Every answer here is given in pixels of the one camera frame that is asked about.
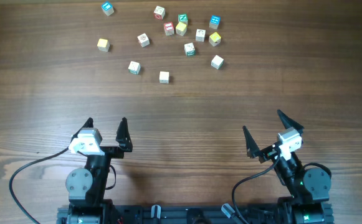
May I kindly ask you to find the yellow block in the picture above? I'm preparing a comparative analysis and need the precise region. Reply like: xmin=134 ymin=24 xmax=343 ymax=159
xmin=209 ymin=32 xmax=222 ymax=47
xmin=97 ymin=39 xmax=110 ymax=52
xmin=176 ymin=22 xmax=187 ymax=36

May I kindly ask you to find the white block red picture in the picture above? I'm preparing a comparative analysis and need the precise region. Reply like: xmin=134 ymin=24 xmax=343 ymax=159
xmin=137 ymin=33 xmax=150 ymax=47

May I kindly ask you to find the blue block top right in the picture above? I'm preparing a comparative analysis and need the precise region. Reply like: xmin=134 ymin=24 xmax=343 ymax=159
xmin=209 ymin=15 xmax=221 ymax=29

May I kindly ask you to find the red-framed picture block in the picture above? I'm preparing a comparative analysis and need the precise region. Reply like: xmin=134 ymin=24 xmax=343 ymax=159
xmin=163 ymin=22 xmax=175 ymax=36

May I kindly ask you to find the left camera cable black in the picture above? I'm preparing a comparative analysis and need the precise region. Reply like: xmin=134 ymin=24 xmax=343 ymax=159
xmin=9 ymin=147 xmax=69 ymax=223

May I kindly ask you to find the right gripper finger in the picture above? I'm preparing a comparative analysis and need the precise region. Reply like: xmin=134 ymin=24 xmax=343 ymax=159
xmin=242 ymin=126 xmax=260 ymax=158
xmin=277 ymin=110 xmax=304 ymax=134

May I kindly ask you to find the red-edged block top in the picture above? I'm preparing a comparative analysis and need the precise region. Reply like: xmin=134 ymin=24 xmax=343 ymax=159
xmin=153 ymin=6 xmax=165 ymax=20

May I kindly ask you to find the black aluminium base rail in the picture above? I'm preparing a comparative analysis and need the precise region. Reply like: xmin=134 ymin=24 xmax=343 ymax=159
xmin=57 ymin=203 xmax=335 ymax=224

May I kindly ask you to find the plain white block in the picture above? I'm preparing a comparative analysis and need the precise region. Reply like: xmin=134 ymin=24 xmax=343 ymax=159
xmin=159 ymin=71 xmax=169 ymax=84
xmin=211 ymin=55 xmax=224 ymax=70

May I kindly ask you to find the yellow block left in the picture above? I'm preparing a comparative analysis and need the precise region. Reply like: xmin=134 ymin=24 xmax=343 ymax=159
xmin=97 ymin=39 xmax=110 ymax=52

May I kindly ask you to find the white block green edge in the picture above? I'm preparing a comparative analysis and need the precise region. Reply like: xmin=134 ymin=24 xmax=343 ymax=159
xmin=184 ymin=42 xmax=196 ymax=56
xmin=128 ymin=61 xmax=141 ymax=75

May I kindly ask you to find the right camera cable black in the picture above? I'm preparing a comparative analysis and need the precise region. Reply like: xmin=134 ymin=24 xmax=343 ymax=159
xmin=231 ymin=158 xmax=279 ymax=223

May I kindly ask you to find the yellow block centre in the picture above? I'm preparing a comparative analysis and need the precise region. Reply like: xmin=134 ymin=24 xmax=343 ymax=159
xmin=176 ymin=22 xmax=187 ymax=36

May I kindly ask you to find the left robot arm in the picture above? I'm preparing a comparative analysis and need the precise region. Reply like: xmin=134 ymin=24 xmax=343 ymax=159
xmin=57 ymin=118 xmax=133 ymax=224

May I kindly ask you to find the blue letter block far left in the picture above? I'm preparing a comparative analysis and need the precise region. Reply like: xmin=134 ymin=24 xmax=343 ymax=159
xmin=101 ymin=2 xmax=114 ymax=16

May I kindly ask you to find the green letter N block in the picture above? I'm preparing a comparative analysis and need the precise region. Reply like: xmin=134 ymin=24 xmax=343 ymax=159
xmin=178 ymin=14 xmax=188 ymax=25

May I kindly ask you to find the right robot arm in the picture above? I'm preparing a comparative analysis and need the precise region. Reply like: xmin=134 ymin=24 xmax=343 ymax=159
xmin=231 ymin=110 xmax=334 ymax=223

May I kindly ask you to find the camera cable black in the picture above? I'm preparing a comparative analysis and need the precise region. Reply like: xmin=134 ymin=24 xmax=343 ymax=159
xmin=231 ymin=158 xmax=279 ymax=223
xmin=9 ymin=147 xmax=69 ymax=223

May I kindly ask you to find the yellow block right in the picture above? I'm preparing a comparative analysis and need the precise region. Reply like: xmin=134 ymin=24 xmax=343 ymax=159
xmin=209 ymin=32 xmax=222 ymax=47

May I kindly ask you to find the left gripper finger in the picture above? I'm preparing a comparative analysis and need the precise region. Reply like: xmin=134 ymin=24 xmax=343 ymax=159
xmin=80 ymin=118 xmax=93 ymax=133
xmin=116 ymin=117 xmax=133 ymax=152

